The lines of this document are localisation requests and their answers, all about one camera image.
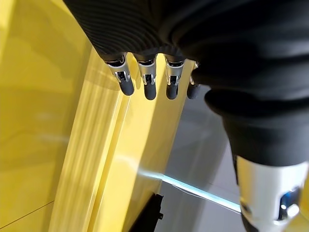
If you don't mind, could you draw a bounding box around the black plastic box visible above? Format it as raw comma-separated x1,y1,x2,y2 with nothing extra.
127,192,164,232

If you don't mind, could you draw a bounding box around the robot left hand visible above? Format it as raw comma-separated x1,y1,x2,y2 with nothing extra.
63,0,309,232

